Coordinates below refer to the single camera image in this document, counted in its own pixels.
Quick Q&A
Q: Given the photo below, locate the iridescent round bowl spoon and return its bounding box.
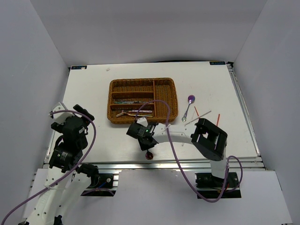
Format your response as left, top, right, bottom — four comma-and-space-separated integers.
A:
145, 151, 154, 160

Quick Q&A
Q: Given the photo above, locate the pink handled fork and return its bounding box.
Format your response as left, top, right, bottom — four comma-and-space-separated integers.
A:
121, 110, 152, 113

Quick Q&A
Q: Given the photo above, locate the green handled table knife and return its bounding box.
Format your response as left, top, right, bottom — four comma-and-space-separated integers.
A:
114, 101, 136, 105

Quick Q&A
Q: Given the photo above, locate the purple iridescent spoon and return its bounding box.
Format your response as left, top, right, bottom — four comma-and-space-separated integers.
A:
181, 95, 195, 122

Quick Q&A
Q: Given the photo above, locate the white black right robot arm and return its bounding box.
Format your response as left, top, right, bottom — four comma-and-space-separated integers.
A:
127, 118, 229, 187

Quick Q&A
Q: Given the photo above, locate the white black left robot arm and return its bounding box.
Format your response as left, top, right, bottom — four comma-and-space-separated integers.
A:
23, 103, 99, 225

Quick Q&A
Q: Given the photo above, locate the left blue table label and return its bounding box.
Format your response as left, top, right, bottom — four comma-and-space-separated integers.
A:
70, 65, 87, 70

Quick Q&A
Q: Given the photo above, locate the blue table label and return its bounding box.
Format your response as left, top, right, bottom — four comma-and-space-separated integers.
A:
209, 61, 226, 66
70, 65, 87, 70

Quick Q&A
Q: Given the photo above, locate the woven wicker cutlery tray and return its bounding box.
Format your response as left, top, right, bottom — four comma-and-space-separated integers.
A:
107, 78, 178, 124

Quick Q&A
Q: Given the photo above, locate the white chopstick long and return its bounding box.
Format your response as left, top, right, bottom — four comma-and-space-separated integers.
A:
182, 108, 199, 146

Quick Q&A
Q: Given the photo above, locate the white chopstick short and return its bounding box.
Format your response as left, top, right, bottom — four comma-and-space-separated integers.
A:
184, 110, 211, 126

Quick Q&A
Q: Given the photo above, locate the right blue table label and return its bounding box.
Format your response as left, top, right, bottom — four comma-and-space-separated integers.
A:
209, 61, 226, 66

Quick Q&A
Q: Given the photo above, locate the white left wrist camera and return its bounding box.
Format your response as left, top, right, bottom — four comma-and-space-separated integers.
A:
48, 102, 74, 125

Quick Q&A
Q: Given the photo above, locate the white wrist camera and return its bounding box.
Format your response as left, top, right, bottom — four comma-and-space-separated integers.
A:
136, 117, 148, 127
48, 102, 74, 125

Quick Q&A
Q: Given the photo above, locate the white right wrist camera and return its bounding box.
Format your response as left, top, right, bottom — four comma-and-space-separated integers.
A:
136, 117, 148, 127

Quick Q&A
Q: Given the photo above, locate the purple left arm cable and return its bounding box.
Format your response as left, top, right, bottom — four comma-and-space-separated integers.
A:
0, 110, 117, 225

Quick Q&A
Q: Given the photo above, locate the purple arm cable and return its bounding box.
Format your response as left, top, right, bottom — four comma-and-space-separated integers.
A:
0, 110, 117, 225
136, 100, 244, 203

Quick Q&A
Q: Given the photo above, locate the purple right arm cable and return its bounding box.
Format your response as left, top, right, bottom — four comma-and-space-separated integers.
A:
136, 100, 244, 203

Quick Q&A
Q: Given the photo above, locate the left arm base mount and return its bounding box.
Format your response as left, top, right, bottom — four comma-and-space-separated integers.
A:
82, 173, 119, 197

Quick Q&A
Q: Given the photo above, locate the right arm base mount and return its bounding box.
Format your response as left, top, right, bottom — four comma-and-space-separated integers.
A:
195, 172, 241, 199

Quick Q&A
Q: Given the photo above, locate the aluminium table frame rail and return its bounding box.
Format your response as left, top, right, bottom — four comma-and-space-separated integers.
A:
43, 61, 270, 173

